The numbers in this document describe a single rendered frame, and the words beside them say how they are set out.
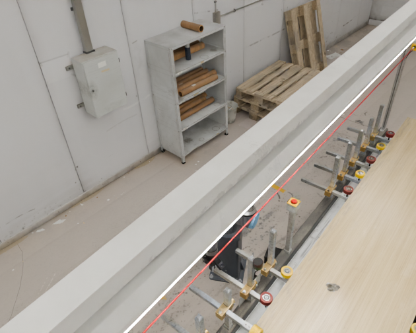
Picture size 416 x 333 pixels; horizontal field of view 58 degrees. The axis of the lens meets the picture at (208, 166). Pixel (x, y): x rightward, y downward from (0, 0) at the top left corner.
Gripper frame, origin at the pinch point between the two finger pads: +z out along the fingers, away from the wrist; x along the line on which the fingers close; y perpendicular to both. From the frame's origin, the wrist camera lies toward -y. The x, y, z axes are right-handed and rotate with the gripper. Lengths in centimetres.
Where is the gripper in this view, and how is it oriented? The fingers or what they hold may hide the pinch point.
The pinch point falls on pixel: (214, 271)
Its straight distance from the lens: 271.4
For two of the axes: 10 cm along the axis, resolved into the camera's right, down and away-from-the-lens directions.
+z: 0.4, 7.7, 6.4
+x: -6.3, 5.1, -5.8
